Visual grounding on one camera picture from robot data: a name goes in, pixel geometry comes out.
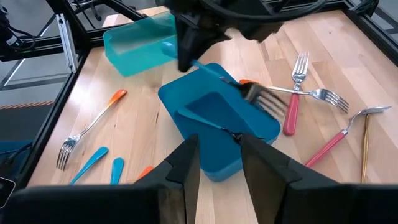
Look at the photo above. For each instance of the silver frame bracket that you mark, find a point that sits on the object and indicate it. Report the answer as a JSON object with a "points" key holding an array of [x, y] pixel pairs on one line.
{"points": [[66, 43]]}

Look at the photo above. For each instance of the gold fork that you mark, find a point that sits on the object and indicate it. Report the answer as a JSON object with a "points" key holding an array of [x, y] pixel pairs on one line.
{"points": [[365, 146]]}

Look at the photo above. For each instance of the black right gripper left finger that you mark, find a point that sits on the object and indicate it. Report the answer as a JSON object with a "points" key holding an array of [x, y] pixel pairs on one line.
{"points": [[124, 205]]}

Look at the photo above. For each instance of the translucent green plastic bin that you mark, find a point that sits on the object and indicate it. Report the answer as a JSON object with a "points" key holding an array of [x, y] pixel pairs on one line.
{"points": [[136, 56]]}

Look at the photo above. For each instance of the blue plastic bin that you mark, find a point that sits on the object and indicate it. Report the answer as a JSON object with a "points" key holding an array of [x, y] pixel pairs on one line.
{"points": [[192, 93]]}

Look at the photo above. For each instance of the black background robot arm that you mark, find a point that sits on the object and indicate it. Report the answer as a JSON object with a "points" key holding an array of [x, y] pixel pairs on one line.
{"points": [[9, 37]]}

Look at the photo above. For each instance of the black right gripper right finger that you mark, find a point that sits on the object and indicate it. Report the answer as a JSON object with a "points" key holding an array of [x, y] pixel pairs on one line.
{"points": [[311, 205]]}

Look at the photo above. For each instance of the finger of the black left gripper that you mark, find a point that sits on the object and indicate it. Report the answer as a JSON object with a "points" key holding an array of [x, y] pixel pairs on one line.
{"points": [[192, 37], [258, 34]]}

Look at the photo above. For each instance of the black table frame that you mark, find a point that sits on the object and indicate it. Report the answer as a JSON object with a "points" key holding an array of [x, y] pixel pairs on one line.
{"points": [[47, 132]]}

